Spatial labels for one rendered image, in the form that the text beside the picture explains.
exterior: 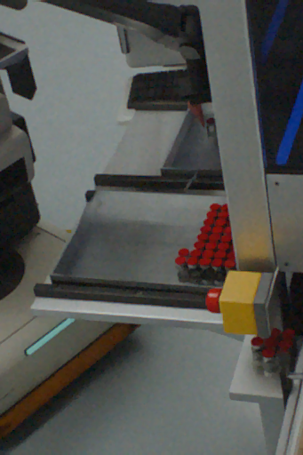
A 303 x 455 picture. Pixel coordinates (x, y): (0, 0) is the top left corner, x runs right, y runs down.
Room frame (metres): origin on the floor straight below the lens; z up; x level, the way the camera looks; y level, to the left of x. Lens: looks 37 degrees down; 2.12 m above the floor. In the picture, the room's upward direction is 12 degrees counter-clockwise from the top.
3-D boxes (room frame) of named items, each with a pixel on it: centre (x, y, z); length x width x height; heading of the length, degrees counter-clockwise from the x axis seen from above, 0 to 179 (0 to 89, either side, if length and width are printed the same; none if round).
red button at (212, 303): (1.28, -0.08, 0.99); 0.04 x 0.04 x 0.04; 67
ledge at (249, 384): (1.23, -0.16, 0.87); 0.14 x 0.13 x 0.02; 67
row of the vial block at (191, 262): (1.55, -0.09, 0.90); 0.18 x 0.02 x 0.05; 156
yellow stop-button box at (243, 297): (1.26, -0.12, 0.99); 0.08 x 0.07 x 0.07; 67
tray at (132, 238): (1.58, -0.01, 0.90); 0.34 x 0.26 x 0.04; 66
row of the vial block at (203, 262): (1.54, -0.11, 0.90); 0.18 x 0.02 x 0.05; 156
